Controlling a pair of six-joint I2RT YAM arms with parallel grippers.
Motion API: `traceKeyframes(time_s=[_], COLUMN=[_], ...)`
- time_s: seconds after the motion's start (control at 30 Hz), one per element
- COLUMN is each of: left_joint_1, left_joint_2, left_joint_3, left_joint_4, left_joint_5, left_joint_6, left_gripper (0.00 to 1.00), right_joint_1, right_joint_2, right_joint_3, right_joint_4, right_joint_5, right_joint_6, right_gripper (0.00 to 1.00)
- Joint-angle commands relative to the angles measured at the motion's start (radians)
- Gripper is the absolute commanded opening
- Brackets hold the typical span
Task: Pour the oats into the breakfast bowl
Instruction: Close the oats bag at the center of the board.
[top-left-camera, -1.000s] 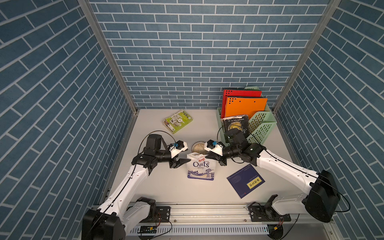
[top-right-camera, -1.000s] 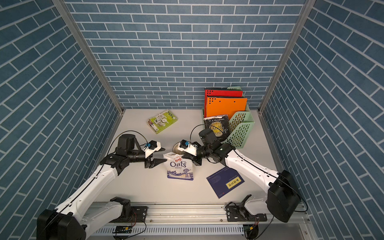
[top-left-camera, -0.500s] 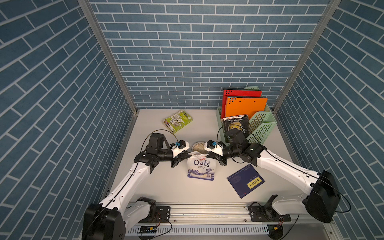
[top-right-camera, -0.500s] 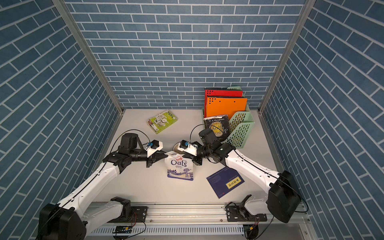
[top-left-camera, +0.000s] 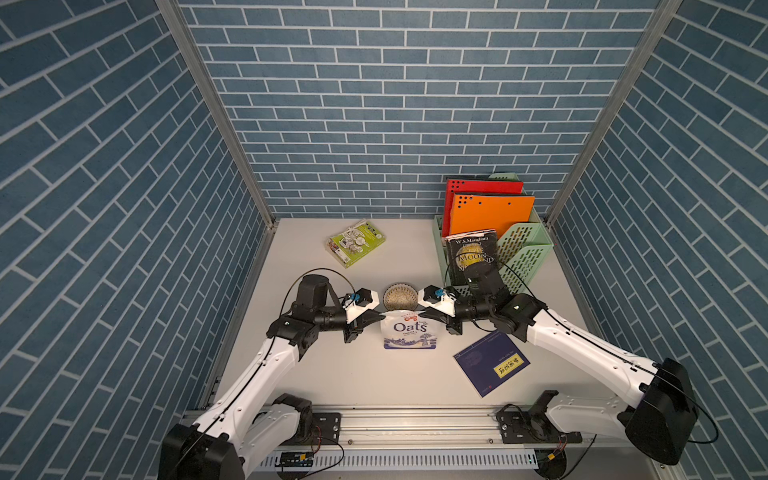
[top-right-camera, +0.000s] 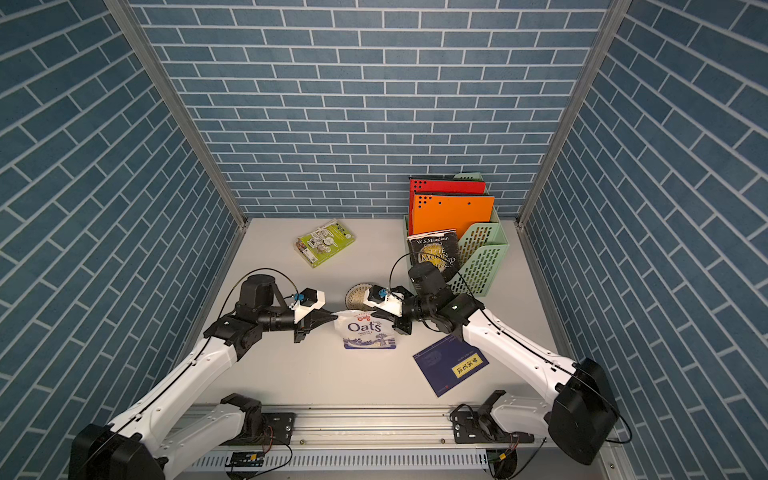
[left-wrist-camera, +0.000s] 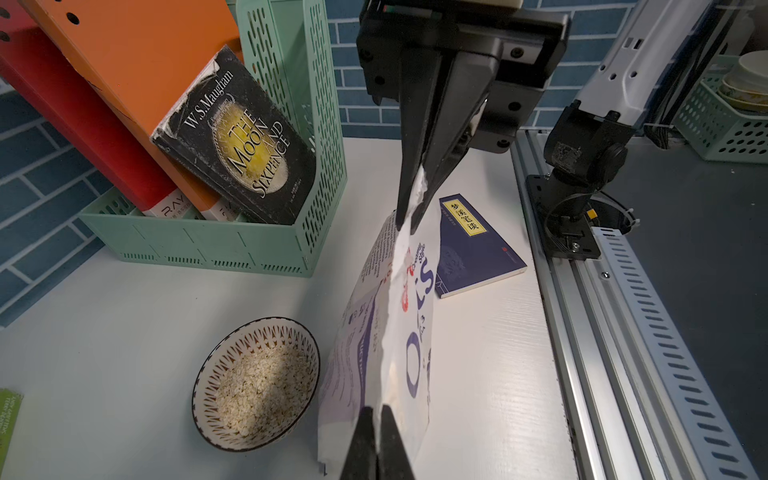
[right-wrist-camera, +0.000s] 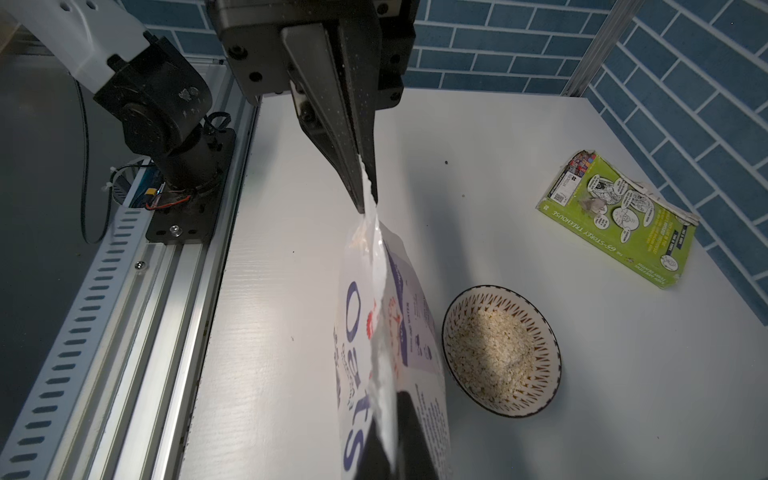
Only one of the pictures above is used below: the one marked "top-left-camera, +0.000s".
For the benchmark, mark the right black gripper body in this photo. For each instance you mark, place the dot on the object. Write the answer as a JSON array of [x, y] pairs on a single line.
[[465, 310]]

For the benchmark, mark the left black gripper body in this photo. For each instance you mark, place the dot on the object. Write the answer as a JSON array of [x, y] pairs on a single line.
[[335, 323]]

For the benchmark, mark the oats bag clear purple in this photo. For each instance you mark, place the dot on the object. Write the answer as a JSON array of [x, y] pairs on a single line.
[[403, 330]]

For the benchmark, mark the patterned red white bowl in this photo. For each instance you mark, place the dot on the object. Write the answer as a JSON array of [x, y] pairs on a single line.
[[400, 296]]

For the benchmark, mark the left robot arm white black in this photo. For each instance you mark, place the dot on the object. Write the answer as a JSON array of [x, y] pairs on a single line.
[[243, 427]]

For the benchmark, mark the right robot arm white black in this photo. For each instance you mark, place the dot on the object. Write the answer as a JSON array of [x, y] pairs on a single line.
[[653, 403]]

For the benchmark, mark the purple booklet yellow label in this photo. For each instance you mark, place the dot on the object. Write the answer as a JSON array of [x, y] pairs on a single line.
[[491, 361]]

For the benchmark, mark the dark paperback novel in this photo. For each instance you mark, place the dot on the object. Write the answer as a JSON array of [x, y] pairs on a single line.
[[466, 249]]

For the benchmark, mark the green comic paperback book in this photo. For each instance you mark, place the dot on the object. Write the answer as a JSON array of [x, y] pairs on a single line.
[[355, 242]]

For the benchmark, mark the mint green file organizer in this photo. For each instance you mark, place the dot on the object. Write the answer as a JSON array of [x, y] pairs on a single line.
[[523, 248]]

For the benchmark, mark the orange folder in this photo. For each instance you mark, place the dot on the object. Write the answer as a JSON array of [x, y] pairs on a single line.
[[474, 212]]

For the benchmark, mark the red folder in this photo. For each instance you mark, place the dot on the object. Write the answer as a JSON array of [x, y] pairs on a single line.
[[468, 186]]

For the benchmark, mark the small black controller box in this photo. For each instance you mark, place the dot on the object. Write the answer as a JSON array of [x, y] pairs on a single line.
[[297, 460]]

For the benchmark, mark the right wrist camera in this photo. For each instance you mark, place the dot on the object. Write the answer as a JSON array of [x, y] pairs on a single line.
[[437, 299]]

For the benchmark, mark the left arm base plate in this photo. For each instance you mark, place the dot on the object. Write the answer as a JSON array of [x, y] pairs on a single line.
[[324, 429]]

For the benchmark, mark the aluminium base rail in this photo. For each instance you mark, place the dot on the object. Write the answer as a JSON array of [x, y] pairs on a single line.
[[463, 427]]

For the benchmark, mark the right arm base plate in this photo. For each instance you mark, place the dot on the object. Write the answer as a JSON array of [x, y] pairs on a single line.
[[521, 428]]

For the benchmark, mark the white slotted cable duct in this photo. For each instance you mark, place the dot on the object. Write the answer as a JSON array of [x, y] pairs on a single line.
[[417, 460]]

